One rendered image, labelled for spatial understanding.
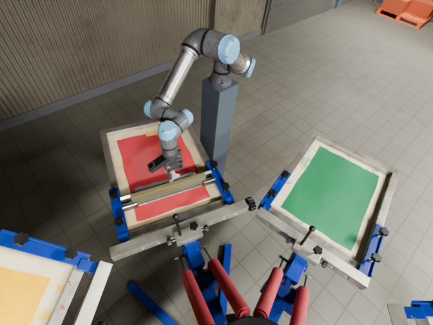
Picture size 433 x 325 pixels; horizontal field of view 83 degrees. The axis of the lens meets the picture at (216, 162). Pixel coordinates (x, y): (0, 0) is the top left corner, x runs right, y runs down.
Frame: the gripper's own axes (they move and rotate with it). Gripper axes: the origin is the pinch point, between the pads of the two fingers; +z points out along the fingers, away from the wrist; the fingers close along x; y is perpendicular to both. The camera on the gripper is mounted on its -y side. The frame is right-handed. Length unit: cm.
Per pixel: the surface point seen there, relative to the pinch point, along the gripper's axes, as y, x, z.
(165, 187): -2.5, -1.7, 5.9
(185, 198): 6.7, -6.1, 16.1
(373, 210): 104, -53, 16
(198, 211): 10.2, -17.5, 12.6
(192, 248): -0.2, -36.3, 7.3
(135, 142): -9.2, 45.0, 16.6
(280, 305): 25, -72, 9
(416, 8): 694, 317, 88
